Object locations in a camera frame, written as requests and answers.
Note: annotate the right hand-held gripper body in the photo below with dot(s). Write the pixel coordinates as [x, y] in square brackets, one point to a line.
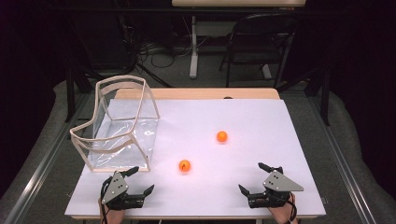
[278, 183]

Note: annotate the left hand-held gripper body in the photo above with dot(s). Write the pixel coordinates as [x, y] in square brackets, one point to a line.
[115, 186]

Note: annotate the clear plastic bag beige trim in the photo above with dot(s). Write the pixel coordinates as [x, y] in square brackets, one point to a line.
[124, 146]

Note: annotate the orange ball with black mark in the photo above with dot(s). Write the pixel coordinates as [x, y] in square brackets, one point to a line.
[184, 165]

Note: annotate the plain orange ball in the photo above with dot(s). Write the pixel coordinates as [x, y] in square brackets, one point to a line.
[222, 136]

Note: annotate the person's left hand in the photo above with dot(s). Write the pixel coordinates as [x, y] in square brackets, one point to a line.
[114, 216]

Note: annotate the person's right hand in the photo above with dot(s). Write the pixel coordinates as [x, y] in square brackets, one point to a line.
[280, 214]

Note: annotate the white table cover sheet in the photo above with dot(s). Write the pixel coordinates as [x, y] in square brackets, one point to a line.
[218, 174]

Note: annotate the dark table grommet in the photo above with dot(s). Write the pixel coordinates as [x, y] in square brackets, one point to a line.
[228, 97]

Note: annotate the black tripod stand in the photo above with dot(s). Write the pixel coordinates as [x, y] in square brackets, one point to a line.
[152, 76]

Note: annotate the light wooden table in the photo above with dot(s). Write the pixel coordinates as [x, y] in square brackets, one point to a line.
[202, 93]

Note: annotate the black folding chair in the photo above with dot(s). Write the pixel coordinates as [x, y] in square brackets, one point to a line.
[261, 34]

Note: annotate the white desk with metal legs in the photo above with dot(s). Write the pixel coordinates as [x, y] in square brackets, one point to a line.
[193, 46]

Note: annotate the black horizontal bar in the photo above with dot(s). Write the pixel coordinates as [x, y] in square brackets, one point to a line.
[155, 10]

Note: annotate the aluminium floor rail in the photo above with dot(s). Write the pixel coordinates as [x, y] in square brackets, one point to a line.
[40, 174]
[345, 168]

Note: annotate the black stand post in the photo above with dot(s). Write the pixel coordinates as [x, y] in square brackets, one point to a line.
[325, 99]
[69, 93]

